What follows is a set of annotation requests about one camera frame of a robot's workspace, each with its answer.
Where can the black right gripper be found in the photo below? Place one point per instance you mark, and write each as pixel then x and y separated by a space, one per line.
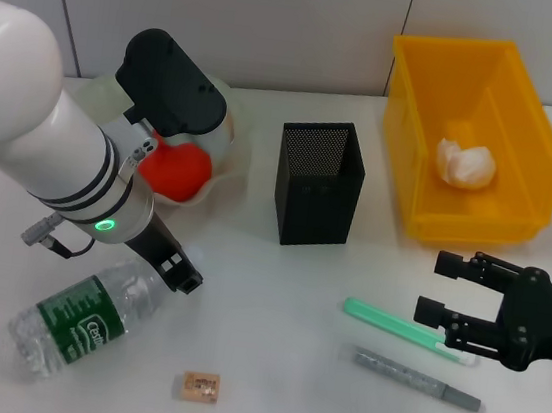
pixel 543 325

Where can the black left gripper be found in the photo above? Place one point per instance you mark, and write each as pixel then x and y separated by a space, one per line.
pixel 156 242

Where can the red-orange toy orange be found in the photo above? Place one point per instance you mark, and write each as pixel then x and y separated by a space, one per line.
pixel 179 174

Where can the clear green-label water bottle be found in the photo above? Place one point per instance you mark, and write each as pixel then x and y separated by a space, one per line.
pixel 81 318

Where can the white paper ball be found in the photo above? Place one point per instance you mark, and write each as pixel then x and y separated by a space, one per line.
pixel 467 164

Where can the mint green pen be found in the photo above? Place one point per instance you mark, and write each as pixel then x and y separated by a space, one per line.
pixel 388 321

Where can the grey marker pen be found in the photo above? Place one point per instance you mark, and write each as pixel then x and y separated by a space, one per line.
pixel 411 376

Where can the small tan eraser block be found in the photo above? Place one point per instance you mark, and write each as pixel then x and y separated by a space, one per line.
pixel 201 387

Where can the pale green glass fruit plate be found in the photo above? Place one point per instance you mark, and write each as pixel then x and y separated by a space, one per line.
pixel 232 151

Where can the black mesh pen holder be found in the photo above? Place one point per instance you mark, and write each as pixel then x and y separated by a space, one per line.
pixel 316 206

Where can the yellow plastic bin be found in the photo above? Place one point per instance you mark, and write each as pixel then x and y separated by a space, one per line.
pixel 507 210

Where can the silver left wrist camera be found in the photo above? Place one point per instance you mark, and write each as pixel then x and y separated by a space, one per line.
pixel 170 83

